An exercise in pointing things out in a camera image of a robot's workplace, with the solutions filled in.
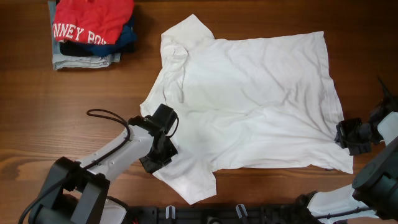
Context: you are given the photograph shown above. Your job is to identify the black cable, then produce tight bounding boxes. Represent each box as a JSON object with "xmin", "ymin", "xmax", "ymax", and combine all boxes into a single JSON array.
[
  {"xmin": 17, "ymin": 108, "xmax": 132, "ymax": 224},
  {"xmin": 315, "ymin": 77, "xmax": 398, "ymax": 220}
]

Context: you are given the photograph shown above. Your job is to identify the grey rail clip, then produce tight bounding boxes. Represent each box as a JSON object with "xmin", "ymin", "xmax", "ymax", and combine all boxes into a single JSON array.
[
  {"xmin": 235, "ymin": 204, "xmax": 248, "ymax": 219},
  {"xmin": 165, "ymin": 205, "xmax": 176, "ymax": 220}
]

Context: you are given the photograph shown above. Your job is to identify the black folded garment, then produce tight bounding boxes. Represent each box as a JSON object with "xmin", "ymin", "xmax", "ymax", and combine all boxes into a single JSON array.
[{"xmin": 59, "ymin": 40, "xmax": 136, "ymax": 57}]

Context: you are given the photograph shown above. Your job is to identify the navy blue folded garment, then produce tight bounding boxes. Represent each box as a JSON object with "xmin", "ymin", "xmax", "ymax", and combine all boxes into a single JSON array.
[{"xmin": 74, "ymin": 16, "xmax": 137, "ymax": 57}]

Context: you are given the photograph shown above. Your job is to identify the light grey folded jeans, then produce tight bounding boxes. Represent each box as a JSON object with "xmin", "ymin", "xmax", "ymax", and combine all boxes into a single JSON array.
[{"xmin": 48, "ymin": 1, "xmax": 121, "ymax": 70}]

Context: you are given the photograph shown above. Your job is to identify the right grey rail clip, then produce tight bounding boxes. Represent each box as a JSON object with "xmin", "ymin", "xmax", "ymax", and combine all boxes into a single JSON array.
[{"xmin": 235, "ymin": 204, "xmax": 248, "ymax": 219}]

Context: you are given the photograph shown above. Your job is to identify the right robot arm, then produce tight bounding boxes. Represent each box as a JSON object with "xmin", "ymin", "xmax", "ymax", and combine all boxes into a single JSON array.
[{"xmin": 280, "ymin": 91, "xmax": 397, "ymax": 223}]

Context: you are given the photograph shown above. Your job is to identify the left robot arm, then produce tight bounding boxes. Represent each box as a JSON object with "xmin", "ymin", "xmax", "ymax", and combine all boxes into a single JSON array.
[{"xmin": 18, "ymin": 104, "xmax": 179, "ymax": 223}]

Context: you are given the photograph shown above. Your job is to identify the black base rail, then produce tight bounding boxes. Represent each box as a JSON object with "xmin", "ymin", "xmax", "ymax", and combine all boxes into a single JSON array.
[{"xmin": 124, "ymin": 205, "xmax": 317, "ymax": 224}]

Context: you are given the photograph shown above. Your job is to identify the left black cable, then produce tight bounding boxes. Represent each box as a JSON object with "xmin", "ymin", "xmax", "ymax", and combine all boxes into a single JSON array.
[{"xmin": 17, "ymin": 108, "xmax": 132, "ymax": 224}]

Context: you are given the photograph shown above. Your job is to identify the right black cable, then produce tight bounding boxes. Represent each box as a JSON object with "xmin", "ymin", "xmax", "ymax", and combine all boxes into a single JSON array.
[{"xmin": 315, "ymin": 77, "xmax": 398, "ymax": 220}]

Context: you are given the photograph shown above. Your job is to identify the left grey rail clip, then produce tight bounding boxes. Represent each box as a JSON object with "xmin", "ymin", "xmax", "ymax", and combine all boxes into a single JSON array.
[{"xmin": 165, "ymin": 205, "xmax": 176, "ymax": 220}]

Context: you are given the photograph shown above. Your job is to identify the white t-shirt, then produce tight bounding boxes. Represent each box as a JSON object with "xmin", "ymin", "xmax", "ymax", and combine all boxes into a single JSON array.
[{"xmin": 141, "ymin": 15, "xmax": 354, "ymax": 204}]

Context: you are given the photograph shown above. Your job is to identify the red folded t-shirt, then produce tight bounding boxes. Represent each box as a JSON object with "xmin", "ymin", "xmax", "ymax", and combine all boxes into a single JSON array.
[{"xmin": 52, "ymin": 0, "xmax": 134, "ymax": 45}]

